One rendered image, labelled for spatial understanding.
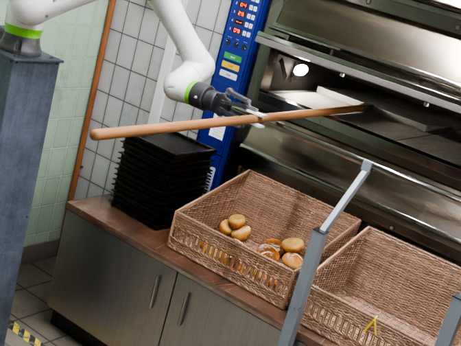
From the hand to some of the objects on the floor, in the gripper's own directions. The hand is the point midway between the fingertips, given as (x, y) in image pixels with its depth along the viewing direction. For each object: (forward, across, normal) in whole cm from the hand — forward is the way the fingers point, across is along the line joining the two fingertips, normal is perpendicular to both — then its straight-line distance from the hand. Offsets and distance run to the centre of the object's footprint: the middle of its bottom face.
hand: (255, 118), depth 265 cm
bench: (+47, +120, -24) cm, 131 cm away
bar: (+30, +120, -3) cm, 123 cm away
